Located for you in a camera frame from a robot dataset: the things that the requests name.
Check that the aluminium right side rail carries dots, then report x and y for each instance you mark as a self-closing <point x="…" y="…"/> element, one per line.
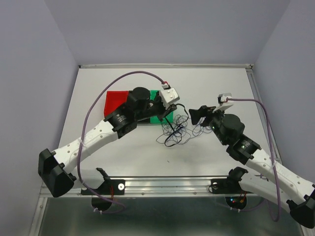
<point x="257" y="96"/>

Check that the green plastic bin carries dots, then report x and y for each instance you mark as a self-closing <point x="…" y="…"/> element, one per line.
<point x="155" y="120"/>

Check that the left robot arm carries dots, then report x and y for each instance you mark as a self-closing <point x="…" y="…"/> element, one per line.
<point x="55" y="167"/>

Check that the red plastic bin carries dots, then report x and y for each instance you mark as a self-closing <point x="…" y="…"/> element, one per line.
<point x="113" y="100"/>

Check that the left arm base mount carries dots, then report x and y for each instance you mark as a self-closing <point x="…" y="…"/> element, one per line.
<point x="103" y="190"/>

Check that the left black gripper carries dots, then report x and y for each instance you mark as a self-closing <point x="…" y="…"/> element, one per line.
<point x="172" y="107"/>

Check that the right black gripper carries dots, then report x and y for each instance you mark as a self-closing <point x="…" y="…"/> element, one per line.
<point x="196" y="114"/>

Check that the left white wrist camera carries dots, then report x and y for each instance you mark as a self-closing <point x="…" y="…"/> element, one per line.
<point x="168" y="95"/>

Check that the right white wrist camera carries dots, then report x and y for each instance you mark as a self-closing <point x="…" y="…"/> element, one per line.
<point x="223" y="102"/>

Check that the aluminium front rail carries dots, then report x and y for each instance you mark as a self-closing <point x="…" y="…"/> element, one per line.
<point x="158" y="187"/>

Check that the aluminium back rail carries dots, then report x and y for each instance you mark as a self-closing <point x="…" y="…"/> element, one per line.
<point x="166" y="65"/>

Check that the black plastic bin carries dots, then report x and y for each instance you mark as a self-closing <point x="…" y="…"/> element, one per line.
<point x="146" y="121"/>

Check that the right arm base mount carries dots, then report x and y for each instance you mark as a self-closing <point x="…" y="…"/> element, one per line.
<point x="235" y="196"/>

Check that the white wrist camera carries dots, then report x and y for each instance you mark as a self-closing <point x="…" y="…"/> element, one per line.
<point x="223" y="102"/>
<point x="168" y="95"/>

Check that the aluminium rail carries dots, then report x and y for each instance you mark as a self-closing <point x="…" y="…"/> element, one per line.
<point x="166" y="65"/>
<point x="158" y="187"/>
<point x="257" y="96"/>

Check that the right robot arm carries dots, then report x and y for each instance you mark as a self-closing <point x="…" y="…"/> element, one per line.
<point x="282" y="186"/>

